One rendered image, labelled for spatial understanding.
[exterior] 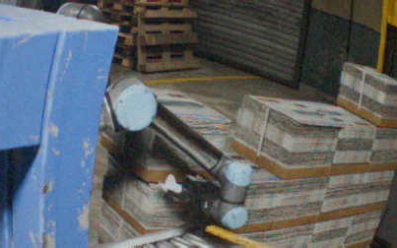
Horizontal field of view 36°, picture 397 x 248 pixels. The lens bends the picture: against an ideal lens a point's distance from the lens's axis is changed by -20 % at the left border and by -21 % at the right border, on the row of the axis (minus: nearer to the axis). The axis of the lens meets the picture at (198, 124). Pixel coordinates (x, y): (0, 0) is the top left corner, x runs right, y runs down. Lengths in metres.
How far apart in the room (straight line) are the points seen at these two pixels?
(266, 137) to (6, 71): 2.44
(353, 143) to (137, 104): 1.34
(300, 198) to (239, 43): 7.72
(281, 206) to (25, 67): 2.40
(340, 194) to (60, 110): 2.62
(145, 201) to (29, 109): 2.01
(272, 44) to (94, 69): 9.69
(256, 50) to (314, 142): 7.59
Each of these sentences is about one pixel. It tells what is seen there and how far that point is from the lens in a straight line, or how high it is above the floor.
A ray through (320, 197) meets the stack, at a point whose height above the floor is 0.73.
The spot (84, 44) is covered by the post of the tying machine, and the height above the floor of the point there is 1.53.
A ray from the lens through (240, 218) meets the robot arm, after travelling 2.15.
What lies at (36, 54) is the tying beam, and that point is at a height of 1.53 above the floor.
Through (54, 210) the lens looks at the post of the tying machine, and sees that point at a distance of 0.59.
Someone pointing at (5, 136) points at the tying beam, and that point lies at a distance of 0.52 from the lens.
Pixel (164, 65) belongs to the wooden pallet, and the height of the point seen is 0.10.
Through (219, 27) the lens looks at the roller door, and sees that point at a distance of 10.73.
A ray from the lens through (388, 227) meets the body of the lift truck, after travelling 3.97.
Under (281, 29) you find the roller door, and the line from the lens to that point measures 10.17.
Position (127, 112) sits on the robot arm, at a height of 1.16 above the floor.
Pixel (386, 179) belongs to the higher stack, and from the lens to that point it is 3.40.
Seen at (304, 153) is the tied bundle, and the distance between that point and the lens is 2.83.
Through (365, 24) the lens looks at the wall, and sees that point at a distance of 9.59.
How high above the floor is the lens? 1.62
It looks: 14 degrees down
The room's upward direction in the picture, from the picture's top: 12 degrees clockwise
